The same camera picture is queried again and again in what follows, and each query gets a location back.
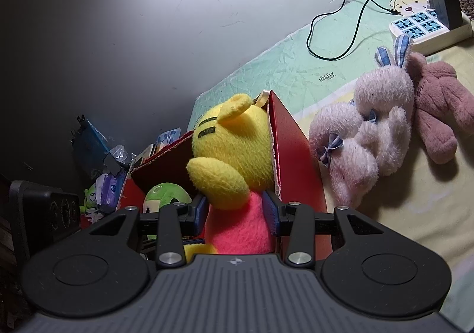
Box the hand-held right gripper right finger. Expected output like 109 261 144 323
264 190 385 267

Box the pink plush toy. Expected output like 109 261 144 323
405 52 474 165

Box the small green frog toy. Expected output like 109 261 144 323
79 187 101 214

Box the black cable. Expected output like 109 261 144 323
306 0 451 61

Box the blue plastic board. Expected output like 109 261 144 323
71 115 112 179

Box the green bear print bed sheet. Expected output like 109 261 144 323
187 0 474 331

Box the yellow bear plush toy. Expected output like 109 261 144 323
184 93 278 265

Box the purple white wipes pack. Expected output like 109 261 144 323
97 173 127 208

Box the clear plastic bag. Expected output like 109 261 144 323
108 145 131 164

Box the white power strip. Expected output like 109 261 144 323
389 10 474 56

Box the blue white tissue pack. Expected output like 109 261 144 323
155 127 182 153

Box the white plush dog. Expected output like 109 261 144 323
308 101 381 208

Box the dark patterned blanket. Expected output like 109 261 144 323
458 0 474 20

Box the green plush toy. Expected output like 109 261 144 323
142 183 193 241

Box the red cardboard box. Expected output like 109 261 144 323
120 90 328 256

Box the black charger block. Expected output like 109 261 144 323
430 0 464 30

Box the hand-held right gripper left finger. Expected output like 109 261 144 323
89 195 207 270

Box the grey plush teddy bear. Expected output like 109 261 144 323
353 36 414 177

